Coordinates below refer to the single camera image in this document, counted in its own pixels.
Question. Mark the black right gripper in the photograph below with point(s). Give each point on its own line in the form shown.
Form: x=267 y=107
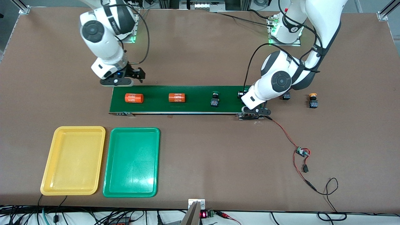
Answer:
x=131 y=72

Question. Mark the orange 4680 cylinder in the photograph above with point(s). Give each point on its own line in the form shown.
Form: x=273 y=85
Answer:
x=177 y=97
x=134 y=98

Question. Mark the green push button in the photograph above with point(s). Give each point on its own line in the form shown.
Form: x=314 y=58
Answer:
x=241 y=94
x=214 y=101

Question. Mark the yellow push button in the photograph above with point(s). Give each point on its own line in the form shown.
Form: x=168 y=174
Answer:
x=286 y=97
x=313 y=103

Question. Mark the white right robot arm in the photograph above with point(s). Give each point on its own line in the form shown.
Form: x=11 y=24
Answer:
x=103 y=47

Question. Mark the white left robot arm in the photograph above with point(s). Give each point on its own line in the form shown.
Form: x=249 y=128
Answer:
x=325 y=18

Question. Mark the green conveyor belt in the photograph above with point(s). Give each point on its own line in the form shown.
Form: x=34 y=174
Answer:
x=193 y=107

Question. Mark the green plastic tray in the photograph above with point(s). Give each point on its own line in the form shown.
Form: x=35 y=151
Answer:
x=131 y=168

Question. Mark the equipment rack behind table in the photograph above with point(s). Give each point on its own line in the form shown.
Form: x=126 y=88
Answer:
x=203 y=5

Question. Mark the yellow plastic tray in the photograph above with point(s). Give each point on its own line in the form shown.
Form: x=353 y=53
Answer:
x=73 y=159

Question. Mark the red LED display module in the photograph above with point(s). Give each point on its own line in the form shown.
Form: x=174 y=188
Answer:
x=203 y=214

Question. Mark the red clip lead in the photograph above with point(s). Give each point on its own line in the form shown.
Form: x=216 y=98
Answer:
x=226 y=215

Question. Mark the small green circuit board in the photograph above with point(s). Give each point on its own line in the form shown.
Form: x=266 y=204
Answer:
x=302 y=152

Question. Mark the small black plug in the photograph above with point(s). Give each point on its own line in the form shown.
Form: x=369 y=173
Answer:
x=305 y=169

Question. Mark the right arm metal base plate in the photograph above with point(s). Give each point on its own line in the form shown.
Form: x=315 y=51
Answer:
x=135 y=31

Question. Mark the silver mount bracket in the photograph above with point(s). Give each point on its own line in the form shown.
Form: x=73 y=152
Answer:
x=201 y=203

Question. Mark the grey mount bar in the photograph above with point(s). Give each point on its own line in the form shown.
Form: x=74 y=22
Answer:
x=190 y=217

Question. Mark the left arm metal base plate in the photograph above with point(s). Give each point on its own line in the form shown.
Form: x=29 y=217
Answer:
x=297 y=43

